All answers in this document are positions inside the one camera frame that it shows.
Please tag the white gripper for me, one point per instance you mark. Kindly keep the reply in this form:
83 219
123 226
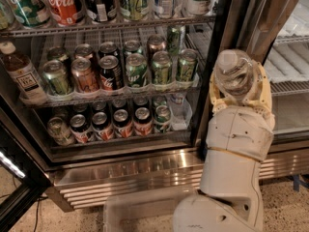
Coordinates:
239 130

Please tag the clear plastic water bottle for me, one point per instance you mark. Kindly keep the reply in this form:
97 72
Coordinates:
233 72

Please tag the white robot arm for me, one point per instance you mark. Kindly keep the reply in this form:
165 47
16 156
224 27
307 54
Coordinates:
229 197

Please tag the green can right middle shelf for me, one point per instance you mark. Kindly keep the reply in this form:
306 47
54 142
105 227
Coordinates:
186 68

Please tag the brown can rear middle shelf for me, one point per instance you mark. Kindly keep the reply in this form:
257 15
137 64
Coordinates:
155 43

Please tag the green 7up can middle shelf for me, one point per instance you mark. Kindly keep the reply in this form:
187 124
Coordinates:
136 72

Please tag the clear blue bottle top shelf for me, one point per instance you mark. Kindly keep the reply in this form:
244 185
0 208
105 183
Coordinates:
165 9

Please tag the stainless steel fridge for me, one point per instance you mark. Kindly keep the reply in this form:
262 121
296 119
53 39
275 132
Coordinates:
84 175

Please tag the black cola can middle shelf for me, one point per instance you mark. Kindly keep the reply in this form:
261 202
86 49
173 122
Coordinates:
111 75

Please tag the orange pink can middle shelf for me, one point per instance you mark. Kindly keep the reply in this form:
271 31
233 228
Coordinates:
84 77

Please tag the black red can bottom shelf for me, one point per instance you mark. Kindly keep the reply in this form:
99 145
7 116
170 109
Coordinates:
81 129

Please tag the black bottle top shelf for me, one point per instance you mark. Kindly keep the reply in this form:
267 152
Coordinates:
100 11

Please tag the green can front middle shelf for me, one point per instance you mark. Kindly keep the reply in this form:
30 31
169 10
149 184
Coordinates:
58 81

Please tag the red cola bottle top shelf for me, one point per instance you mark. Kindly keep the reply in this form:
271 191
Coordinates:
67 12

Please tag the brown tea bottle white label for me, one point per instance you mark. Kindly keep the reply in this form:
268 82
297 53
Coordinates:
23 73

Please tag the open black fridge door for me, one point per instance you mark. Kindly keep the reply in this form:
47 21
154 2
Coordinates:
14 184

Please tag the green bottle top shelf left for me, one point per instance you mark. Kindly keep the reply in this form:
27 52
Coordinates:
30 13

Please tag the tall green can rear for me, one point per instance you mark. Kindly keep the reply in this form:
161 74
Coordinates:
175 37

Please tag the clear plastic bin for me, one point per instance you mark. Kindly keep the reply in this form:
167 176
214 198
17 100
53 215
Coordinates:
144 211

